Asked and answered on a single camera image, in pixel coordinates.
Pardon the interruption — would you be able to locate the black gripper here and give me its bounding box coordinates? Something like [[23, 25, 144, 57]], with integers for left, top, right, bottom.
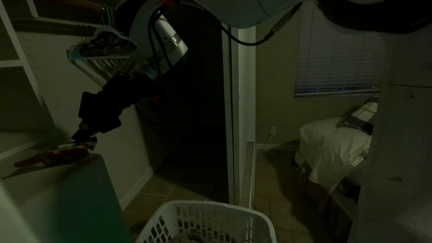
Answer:
[[70, 80, 137, 150]]

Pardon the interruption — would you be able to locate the dark cloth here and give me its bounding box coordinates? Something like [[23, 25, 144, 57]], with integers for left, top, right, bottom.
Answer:
[[12, 144, 92, 171]]

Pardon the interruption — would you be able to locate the teal plastic clothes hanger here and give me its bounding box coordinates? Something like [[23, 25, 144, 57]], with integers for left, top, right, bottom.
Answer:
[[66, 26, 139, 63]]

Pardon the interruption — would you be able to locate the wooden closet rod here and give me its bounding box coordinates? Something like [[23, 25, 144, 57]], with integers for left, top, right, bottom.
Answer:
[[39, 0, 112, 14]]

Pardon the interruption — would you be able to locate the white plastic laundry basket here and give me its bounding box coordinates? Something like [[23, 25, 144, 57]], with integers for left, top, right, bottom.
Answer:
[[133, 199, 278, 243]]

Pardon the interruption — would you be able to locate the bed with white sheet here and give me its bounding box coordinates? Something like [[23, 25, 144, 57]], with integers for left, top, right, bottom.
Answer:
[[294, 117, 375, 196]]

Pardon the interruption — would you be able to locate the black white plaid pillow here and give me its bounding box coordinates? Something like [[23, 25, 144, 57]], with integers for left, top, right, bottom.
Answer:
[[336, 99, 380, 137]]

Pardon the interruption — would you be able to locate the white door frame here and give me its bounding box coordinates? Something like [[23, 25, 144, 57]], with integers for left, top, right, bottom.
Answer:
[[220, 26, 259, 211]]

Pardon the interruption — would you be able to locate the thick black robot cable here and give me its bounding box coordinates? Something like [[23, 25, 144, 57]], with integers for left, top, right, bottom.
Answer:
[[220, 3, 303, 48]]

